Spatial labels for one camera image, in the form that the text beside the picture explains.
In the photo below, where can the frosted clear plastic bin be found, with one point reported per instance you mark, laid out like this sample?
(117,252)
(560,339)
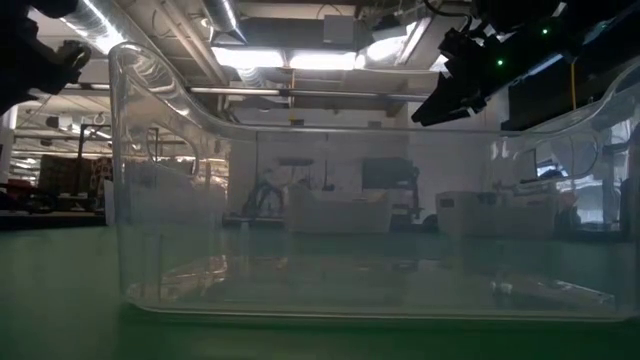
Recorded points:
(170,195)

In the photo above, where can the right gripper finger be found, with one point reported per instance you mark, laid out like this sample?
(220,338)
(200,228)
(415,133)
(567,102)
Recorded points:
(445,110)

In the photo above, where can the white plastic bin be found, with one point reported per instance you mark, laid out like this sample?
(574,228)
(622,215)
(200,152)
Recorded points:
(495,212)
(340,212)

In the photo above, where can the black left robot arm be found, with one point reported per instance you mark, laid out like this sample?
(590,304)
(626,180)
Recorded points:
(30,65)

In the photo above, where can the grey horizontal ceiling pipe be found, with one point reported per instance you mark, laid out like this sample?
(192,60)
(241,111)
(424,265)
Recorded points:
(300,93)

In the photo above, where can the bright ceiling light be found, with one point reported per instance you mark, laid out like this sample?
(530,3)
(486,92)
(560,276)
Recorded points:
(285,57)

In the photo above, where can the silver ceiling duct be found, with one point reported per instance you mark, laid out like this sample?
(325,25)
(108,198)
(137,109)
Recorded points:
(220,15)

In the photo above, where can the white ceiling box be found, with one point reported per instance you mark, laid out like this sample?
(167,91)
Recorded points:
(339,27)

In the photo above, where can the background shelf with boxes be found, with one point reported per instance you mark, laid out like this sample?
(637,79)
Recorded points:
(75,175)

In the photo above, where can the black wall monitor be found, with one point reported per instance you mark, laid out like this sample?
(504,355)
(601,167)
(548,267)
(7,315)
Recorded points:
(387,173)

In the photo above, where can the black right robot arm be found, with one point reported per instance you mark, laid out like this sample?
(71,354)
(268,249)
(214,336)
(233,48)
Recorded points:
(520,45)

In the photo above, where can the large clear plastic bin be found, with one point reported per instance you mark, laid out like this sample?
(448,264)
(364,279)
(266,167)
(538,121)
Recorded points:
(325,280)

